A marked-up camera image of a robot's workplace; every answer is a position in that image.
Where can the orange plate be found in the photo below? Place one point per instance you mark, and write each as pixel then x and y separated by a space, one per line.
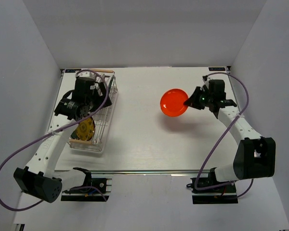
pixel 172 102

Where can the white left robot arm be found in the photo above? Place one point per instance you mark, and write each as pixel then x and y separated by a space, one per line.
pixel 37 178

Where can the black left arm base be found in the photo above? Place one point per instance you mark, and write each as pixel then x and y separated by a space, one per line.
pixel 80 185

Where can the yellow patterned plate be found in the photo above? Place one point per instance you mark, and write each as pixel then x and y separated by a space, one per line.
pixel 85 130

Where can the wire dish rack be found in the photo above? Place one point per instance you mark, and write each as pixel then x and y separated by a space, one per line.
pixel 109 77

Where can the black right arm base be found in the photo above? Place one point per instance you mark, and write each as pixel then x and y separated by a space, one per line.
pixel 215 196

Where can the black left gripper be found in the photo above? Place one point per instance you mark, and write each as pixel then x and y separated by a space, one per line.
pixel 101 99

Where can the clear plastic drip tray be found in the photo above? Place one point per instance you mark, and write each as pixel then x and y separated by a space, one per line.
pixel 102 120

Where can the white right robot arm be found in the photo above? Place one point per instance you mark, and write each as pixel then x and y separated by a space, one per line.
pixel 255 156

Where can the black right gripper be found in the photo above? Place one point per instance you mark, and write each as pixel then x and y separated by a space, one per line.
pixel 192 101

